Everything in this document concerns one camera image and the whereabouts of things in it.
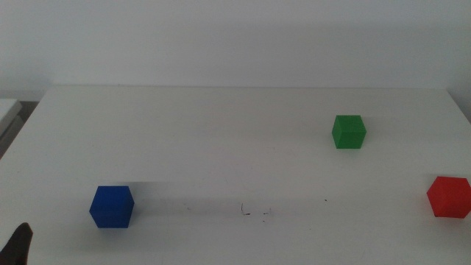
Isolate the blue cube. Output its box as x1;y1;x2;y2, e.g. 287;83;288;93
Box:
88;185;135;229

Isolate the red cube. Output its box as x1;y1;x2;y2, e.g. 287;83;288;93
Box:
426;175;471;219

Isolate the green cube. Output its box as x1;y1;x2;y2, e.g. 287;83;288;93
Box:
331;114;367;150

